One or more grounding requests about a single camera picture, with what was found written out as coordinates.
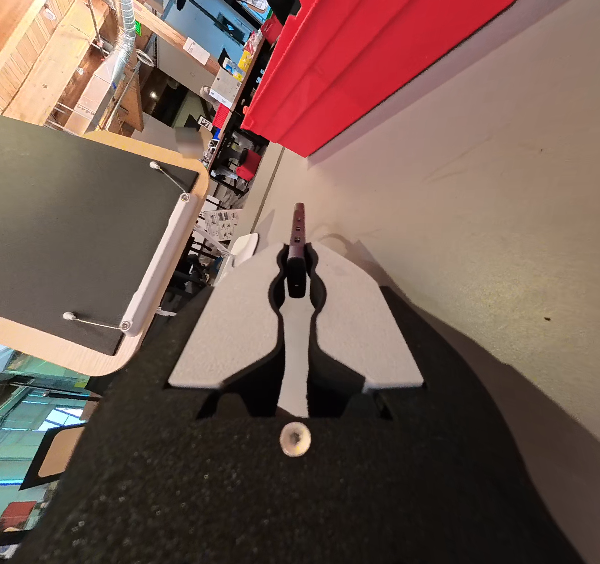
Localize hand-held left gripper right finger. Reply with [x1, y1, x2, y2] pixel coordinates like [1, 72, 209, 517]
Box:
[305, 241, 425, 417]

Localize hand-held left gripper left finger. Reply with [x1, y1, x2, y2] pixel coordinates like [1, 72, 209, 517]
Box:
[167, 243, 288, 417]

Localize dark USB hub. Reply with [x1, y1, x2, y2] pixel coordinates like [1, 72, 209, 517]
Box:
[287, 202, 310, 299]

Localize red storage bin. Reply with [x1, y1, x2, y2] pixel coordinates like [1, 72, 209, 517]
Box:
[0, 500, 38, 530]
[240, 0, 524, 158]
[236, 148, 264, 181]

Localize grey desk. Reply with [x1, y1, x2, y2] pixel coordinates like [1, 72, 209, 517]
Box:
[213, 0, 600, 564]

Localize printed paper sheet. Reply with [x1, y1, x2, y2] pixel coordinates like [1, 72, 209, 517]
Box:
[201, 208, 241, 242]

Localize tilted tablet on stand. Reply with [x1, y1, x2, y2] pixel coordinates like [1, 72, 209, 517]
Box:
[20, 424, 86, 491]

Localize white cardboard box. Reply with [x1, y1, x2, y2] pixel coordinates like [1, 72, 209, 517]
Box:
[208, 66, 243, 108]

